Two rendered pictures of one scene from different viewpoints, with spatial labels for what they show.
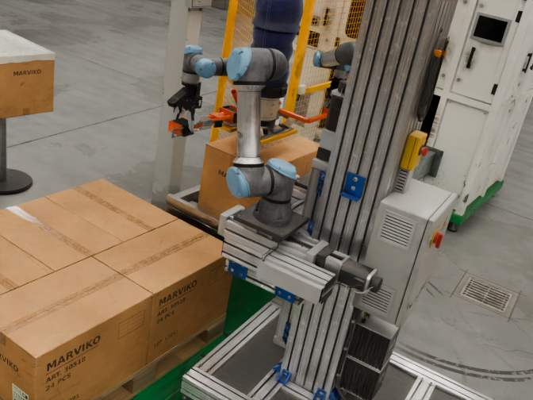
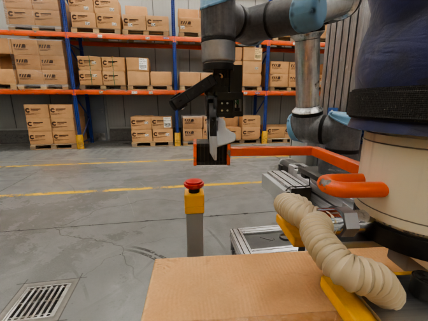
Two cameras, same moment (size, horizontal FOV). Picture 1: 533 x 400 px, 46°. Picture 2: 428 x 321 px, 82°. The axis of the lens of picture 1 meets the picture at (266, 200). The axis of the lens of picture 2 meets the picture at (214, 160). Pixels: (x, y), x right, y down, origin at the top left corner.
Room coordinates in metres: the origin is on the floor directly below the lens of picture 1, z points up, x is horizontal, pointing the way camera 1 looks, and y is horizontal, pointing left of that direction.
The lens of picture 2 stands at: (3.56, 0.22, 1.31)
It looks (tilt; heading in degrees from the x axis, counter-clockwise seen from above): 14 degrees down; 235
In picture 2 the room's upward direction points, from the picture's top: straight up
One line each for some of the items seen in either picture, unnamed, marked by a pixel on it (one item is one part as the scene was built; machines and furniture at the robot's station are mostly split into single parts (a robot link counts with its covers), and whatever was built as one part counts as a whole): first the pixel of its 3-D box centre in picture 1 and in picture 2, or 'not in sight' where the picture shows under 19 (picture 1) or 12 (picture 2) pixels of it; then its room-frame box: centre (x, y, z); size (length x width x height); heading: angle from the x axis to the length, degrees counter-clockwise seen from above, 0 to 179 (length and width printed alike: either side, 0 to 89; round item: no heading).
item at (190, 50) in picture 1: (193, 59); not in sight; (2.60, 0.42, 1.49); 0.09 x 0.08 x 0.11; 35
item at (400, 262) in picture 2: not in sight; (409, 249); (3.11, 0.12, 1.08); 0.04 x 0.04 x 0.05; 59
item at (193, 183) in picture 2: not in sight; (193, 186); (3.15, -0.49, 1.02); 0.07 x 0.07 x 0.04
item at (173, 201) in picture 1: (216, 223); not in sight; (2.91, 0.23, 0.58); 0.70 x 0.03 x 0.06; 60
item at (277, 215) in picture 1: (274, 205); not in sight; (2.19, -0.03, 1.09); 0.15 x 0.15 x 0.10
